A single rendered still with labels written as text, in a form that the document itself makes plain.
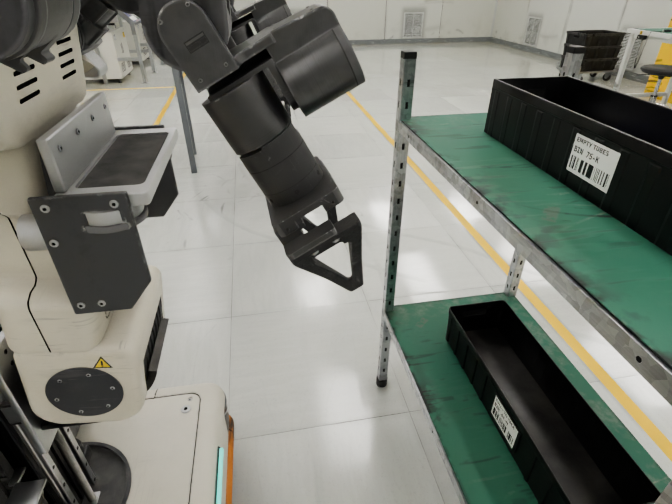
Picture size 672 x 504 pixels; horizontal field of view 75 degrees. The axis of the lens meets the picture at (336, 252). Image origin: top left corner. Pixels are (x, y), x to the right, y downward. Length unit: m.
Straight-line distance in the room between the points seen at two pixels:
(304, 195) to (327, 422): 1.22
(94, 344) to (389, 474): 0.99
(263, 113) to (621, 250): 0.48
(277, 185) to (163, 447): 0.94
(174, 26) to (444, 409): 1.01
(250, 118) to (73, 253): 0.30
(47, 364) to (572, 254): 0.72
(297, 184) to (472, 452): 0.84
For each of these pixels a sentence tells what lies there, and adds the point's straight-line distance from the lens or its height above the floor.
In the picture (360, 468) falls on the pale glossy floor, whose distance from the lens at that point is 1.45.
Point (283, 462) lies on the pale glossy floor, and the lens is 1.47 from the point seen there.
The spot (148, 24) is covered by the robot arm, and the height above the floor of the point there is 1.22.
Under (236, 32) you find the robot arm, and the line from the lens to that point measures 0.79.
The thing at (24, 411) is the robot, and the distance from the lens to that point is 0.88.
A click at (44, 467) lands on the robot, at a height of 0.47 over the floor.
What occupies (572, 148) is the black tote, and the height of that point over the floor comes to 1.01.
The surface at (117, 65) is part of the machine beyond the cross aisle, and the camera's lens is 6.89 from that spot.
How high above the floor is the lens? 1.25
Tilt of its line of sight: 33 degrees down
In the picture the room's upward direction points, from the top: straight up
